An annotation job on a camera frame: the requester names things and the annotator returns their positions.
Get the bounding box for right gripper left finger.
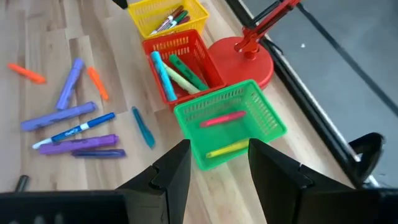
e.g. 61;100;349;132
117;139;192;224

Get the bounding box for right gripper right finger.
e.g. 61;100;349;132
248;139;354;224

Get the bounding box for brown Expo marker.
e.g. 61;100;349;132
149;4;185;35

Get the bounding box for yellow slim highlighter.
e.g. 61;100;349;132
205;139;251;159

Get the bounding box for teal slim highlighter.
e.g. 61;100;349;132
131;106;156;149

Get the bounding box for green Expo marker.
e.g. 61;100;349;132
161;10;190;30

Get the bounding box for dark purple slim highlighter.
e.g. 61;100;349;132
72;148;127;159

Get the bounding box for pink slim highlighter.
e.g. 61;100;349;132
200;111;247;128

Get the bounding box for orange slim highlighter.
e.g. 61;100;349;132
86;66;109;101
7;63;47;85

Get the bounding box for green Sharpie highlighter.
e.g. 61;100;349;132
169;54;209;91

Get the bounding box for pale green highlighter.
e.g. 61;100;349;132
163;63;201;95

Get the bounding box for blue Expo marker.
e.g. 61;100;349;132
32;112;116;150

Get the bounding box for black Expo marker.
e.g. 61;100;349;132
14;174;30;192

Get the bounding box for yellow plastic basket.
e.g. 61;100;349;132
127;0;210;40

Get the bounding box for green plastic basket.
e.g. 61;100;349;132
173;79;287;171

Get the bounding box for red plastic basket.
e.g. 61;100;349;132
142;29;227;110

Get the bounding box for red desk lamp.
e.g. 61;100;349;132
207;0;302;91

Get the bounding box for black frame clamp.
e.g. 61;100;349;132
348;133;386;189

